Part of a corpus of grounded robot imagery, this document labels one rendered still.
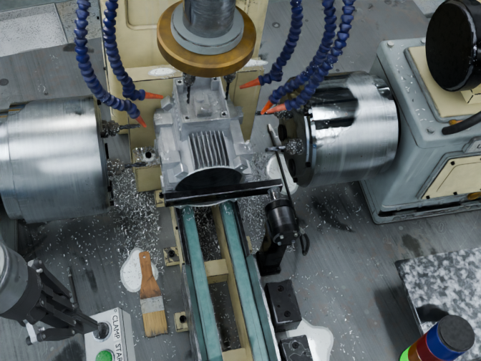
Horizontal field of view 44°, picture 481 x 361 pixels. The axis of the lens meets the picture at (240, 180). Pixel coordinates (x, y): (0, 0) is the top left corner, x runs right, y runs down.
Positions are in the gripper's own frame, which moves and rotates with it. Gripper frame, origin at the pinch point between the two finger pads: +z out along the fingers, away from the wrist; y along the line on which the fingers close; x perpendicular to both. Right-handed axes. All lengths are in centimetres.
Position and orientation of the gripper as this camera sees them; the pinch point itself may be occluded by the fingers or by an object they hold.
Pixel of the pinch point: (79, 322)
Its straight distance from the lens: 102.4
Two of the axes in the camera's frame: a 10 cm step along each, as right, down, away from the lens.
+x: -9.4, 3.2, 1.3
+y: -2.1, -8.3, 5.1
